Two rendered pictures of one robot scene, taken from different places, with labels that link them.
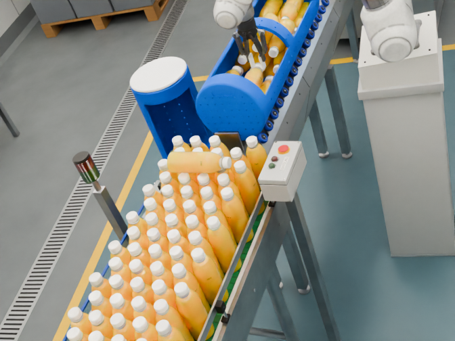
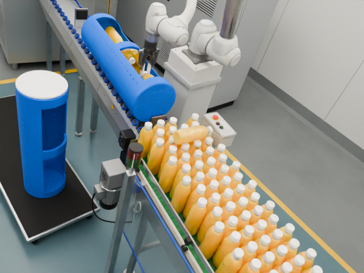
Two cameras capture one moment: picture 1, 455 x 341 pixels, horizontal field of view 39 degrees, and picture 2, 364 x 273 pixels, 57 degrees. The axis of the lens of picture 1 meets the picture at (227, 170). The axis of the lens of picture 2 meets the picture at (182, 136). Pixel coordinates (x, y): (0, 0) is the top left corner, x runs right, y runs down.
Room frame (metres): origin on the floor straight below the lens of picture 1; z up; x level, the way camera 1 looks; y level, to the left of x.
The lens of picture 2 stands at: (1.51, 1.41, 2.23)
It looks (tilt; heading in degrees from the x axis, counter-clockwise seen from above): 39 degrees down; 284
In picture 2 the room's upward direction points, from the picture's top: 18 degrees clockwise
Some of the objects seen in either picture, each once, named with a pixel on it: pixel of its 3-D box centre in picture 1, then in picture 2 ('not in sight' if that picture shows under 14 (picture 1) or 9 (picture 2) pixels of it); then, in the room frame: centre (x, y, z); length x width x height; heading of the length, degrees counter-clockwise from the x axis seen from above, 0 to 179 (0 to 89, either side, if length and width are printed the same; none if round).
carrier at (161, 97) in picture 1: (187, 146); (44, 140); (2.69, 0.14, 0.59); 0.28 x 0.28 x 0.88
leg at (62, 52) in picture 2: not in sight; (62, 50); (3.69, -1.23, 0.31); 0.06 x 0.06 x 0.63; 57
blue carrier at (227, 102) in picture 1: (263, 50); (124, 63); (2.45, -0.32, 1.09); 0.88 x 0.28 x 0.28; 147
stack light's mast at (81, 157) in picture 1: (89, 173); (133, 160); (1.91, 0.46, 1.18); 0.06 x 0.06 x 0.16
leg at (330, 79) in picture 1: (338, 113); (95, 105); (2.87, -0.69, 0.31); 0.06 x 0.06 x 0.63; 57
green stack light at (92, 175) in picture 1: (89, 172); (133, 159); (1.91, 0.46, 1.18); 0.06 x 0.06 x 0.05
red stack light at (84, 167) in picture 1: (83, 162); (135, 151); (1.91, 0.46, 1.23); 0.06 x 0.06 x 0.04
